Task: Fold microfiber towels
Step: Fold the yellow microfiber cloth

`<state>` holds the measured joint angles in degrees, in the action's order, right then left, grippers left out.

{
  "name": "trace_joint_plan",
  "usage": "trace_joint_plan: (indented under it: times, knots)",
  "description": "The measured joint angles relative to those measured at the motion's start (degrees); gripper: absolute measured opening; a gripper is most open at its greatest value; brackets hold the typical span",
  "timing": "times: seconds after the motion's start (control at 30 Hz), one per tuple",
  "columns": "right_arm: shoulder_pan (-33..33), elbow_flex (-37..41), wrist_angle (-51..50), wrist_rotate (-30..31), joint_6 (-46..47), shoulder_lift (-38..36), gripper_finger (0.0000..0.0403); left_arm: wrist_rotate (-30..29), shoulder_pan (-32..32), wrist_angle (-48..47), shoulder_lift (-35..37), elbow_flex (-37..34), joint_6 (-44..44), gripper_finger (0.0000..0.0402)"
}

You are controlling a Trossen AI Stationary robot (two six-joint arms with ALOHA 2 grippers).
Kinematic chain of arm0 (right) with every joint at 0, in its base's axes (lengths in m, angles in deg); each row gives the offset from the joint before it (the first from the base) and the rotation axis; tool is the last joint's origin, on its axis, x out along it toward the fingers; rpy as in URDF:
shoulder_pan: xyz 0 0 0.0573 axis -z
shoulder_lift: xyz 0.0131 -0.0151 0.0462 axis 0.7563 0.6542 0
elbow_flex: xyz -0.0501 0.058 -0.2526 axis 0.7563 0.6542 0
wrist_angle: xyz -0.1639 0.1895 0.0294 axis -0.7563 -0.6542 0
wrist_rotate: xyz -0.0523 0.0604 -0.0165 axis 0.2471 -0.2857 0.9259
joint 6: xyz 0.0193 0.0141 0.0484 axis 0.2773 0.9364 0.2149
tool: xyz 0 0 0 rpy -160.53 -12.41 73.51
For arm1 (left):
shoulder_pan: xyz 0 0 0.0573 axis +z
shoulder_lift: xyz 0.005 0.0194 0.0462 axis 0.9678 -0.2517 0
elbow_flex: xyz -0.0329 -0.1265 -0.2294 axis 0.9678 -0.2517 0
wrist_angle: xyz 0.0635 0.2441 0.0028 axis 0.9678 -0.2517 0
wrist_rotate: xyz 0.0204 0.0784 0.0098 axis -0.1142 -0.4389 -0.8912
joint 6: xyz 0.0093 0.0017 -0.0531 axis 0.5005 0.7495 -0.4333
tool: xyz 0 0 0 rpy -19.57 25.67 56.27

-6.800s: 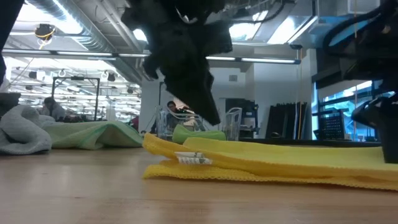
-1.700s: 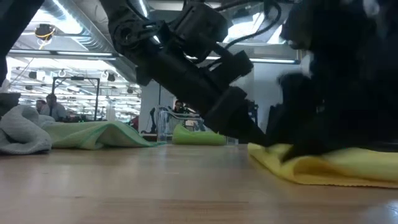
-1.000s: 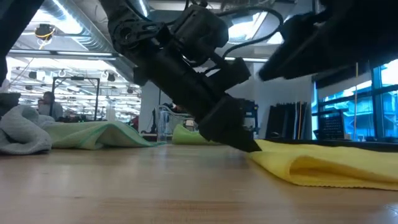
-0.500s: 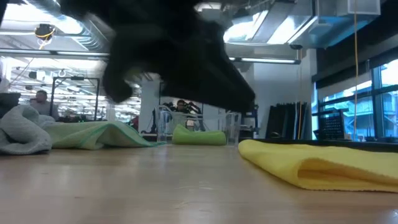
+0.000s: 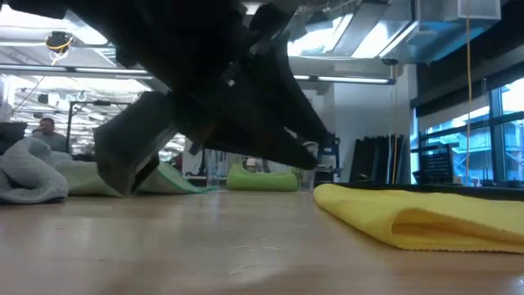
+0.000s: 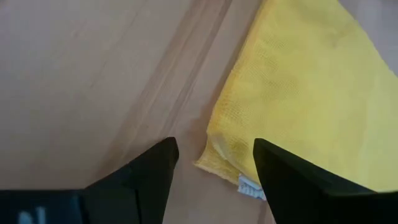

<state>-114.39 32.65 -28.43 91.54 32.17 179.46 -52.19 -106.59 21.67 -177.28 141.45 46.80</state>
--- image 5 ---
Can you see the yellow microfiber towel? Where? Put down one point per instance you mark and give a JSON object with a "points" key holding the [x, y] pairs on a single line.
{"points": [[450, 221]]}

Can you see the pale green microfiber towel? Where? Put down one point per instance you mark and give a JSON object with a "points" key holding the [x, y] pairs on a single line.
{"points": [[82, 176]]}

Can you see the grey microfiber towel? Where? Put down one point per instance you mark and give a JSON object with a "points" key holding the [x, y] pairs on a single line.
{"points": [[32, 176]]}

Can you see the black stacked panels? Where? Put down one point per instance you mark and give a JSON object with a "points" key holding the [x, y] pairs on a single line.
{"points": [[376, 160]]}

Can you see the bright green microfiber towel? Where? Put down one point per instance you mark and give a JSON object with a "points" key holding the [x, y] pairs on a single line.
{"points": [[262, 180]]}

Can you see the black perforated panel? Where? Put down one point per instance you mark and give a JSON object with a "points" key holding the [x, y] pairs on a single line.
{"points": [[436, 166]]}

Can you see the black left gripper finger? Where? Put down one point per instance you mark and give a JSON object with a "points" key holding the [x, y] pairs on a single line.
{"points": [[294, 110], [266, 143]]}

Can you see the long ceiling light bar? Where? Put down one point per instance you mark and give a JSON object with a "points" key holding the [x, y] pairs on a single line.
{"points": [[82, 70]]}

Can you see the black yellow ceiling reel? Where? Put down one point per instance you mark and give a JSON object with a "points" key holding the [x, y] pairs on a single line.
{"points": [[59, 41]]}

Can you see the black equipment rack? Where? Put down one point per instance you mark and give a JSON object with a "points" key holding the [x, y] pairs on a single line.
{"points": [[329, 160]]}

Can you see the black aluminium table frame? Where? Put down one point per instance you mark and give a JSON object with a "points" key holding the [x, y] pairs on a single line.
{"points": [[471, 189]]}

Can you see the large metal air duct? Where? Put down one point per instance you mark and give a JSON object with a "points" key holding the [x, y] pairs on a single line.
{"points": [[389, 37]]}

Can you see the dark grey seat back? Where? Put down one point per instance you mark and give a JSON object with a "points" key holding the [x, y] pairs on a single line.
{"points": [[12, 137]]}

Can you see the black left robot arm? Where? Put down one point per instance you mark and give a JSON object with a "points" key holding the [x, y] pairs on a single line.
{"points": [[123, 24]]}

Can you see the large glass window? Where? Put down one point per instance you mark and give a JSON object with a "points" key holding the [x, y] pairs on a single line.
{"points": [[507, 135]]}

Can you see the person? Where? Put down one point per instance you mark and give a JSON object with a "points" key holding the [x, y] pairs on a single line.
{"points": [[49, 137]]}

